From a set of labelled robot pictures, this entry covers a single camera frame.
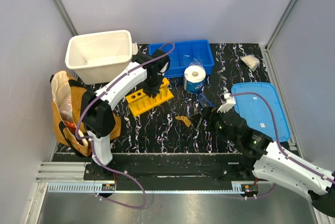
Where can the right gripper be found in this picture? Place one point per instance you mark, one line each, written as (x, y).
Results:
(209, 114)

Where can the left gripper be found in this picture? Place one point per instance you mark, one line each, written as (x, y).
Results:
(153, 91)

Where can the glass test tube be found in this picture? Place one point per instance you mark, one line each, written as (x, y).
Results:
(198, 123)

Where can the tan rubber tubing knot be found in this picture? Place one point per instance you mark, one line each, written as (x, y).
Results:
(184, 119)

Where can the yellow test tube rack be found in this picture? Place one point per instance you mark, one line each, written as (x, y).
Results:
(139, 102)

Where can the blue safety goggles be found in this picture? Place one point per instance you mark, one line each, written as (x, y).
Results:
(204, 101)

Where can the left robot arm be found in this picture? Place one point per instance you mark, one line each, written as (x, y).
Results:
(112, 98)

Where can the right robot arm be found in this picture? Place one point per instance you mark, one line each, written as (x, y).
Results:
(268, 160)

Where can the wrapped tissue paper roll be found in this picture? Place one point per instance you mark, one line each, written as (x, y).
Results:
(194, 77)

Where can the blue compartment tray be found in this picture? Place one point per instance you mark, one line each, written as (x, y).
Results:
(187, 52)

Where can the light blue plastic lid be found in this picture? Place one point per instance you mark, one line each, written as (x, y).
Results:
(255, 111)

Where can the white plastic bin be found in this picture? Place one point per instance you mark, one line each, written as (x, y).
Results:
(99, 57)

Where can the white gauze in bag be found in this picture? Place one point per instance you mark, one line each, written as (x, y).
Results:
(251, 62)

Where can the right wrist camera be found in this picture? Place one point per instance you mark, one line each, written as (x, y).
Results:
(228, 104)

